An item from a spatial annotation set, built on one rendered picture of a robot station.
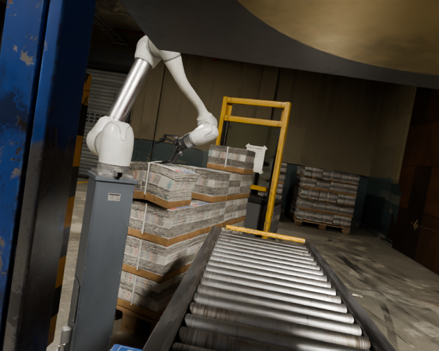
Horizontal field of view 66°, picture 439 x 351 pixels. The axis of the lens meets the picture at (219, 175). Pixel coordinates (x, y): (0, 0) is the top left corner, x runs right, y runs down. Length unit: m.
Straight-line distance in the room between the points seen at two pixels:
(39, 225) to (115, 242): 1.28
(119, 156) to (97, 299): 0.71
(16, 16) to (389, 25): 0.43
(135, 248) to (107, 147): 0.76
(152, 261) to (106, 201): 0.61
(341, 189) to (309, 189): 0.67
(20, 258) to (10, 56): 0.26
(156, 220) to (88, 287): 0.56
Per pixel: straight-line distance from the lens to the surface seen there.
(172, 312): 0.86
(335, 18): 0.27
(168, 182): 2.00
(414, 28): 0.28
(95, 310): 1.89
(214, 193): 2.55
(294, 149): 9.11
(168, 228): 2.06
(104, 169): 1.72
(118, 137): 1.71
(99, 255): 1.78
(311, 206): 7.52
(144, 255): 2.18
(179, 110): 9.33
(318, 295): 1.18
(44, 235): 0.53
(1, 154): 0.52
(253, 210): 3.77
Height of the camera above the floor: 1.18
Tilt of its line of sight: 3 degrees down
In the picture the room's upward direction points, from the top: 9 degrees clockwise
